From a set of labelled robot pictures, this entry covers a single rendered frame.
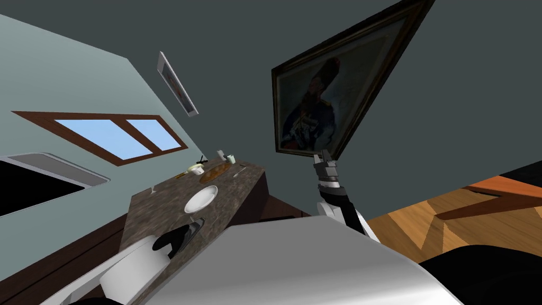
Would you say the dark framed portrait painting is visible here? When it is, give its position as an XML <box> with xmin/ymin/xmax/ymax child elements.
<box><xmin>270</xmin><ymin>0</ymin><xmax>436</xmax><ymax>161</ymax></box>

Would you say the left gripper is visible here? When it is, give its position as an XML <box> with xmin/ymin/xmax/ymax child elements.
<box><xmin>178</xmin><ymin>218</ymin><xmax>206</xmax><ymax>253</ymax></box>

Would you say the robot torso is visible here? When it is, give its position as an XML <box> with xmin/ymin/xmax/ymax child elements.
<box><xmin>136</xmin><ymin>215</ymin><xmax>466</xmax><ymax>305</ymax></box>

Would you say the brown framed window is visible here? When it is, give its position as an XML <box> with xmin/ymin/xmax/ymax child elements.
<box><xmin>10</xmin><ymin>111</ymin><xmax>189</xmax><ymax>167</ymax></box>

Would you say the white plate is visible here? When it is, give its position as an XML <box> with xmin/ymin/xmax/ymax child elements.
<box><xmin>184</xmin><ymin>185</ymin><xmax>219</xmax><ymax>214</ymax></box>

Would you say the small white framed picture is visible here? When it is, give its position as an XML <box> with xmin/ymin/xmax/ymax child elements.
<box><xmin>156</xmin><ymin>51</ymin><xmax>200</xmax><ymax>117</ymax></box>

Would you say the orange wooden table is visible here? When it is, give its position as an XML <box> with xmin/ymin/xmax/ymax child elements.
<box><xmin>435</xmin><ymin>175</ymin><xmax>542</xmax><ymax>221</ymax></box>

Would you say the white framed black screen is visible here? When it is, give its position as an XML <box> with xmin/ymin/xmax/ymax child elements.
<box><xmin>0</xmin><ymin>152</ymin><xmax>111</xmax><ymax>218</ymax></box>

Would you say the brown bread loaf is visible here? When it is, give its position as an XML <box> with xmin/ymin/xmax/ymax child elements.
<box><xmin>198</xmin><ymin>163</ymin><xmax>233</xmax><ymax>184</ymax></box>

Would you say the brown marble table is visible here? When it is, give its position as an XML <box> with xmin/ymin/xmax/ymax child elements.
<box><xmin>118</xmin><ymin>157</ymin><xmax>270</xmax><ymax>305</ymax></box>

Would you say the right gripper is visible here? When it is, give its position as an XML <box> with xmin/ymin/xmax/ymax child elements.
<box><xmin>313</xmin><ymin>149</ymin><xmax>341</xmax><ymax>185</ymax></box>

